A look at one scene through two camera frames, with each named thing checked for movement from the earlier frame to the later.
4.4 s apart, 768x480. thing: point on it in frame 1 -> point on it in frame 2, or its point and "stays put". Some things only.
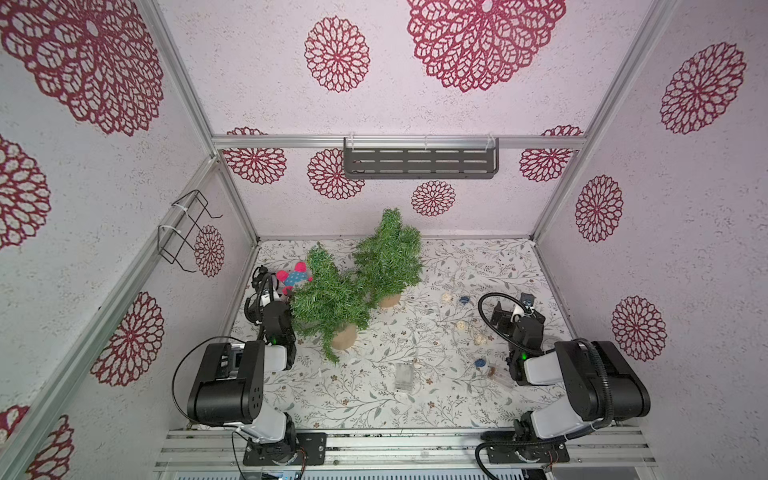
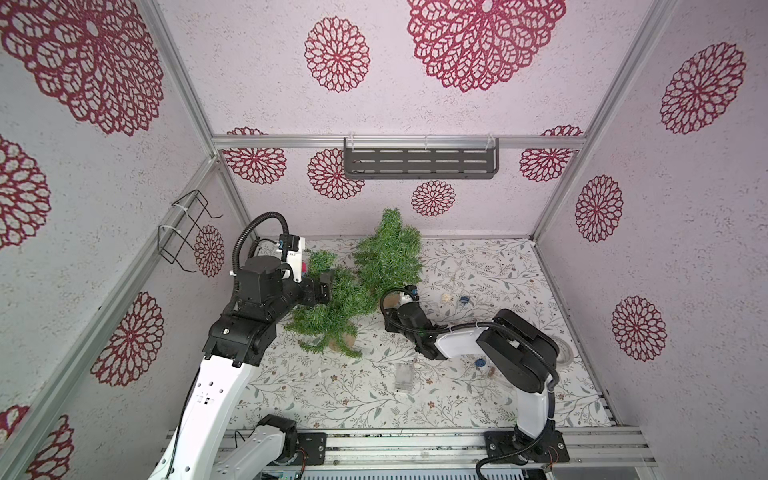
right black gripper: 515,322 -> 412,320
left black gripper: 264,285 -> 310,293
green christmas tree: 393,256 stays put
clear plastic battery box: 404,376 stays put
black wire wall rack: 181,220 stays put
